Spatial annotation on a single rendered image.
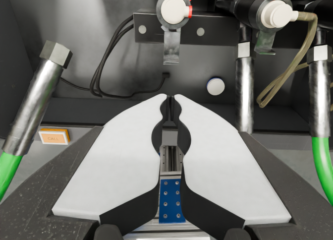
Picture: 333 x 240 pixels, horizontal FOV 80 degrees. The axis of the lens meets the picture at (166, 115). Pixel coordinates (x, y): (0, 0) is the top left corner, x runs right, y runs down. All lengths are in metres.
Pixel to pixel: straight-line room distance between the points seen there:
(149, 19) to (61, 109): 0.30
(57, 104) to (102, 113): 0.12
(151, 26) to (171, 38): 0.11
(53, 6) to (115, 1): 0.12
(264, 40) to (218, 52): 0.27
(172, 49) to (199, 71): 0.29
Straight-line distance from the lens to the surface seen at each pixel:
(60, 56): 0.19
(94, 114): 0.46
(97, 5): 0.46
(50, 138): 0.45
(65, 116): 0.48
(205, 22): 0.29
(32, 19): 0.52
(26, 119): 0.19
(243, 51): 0.23
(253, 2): 0.21
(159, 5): 0.18
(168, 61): 0.18
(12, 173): 0.21
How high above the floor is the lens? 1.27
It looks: 58 degrees down
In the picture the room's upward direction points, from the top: 179 degrees counter-clockwise
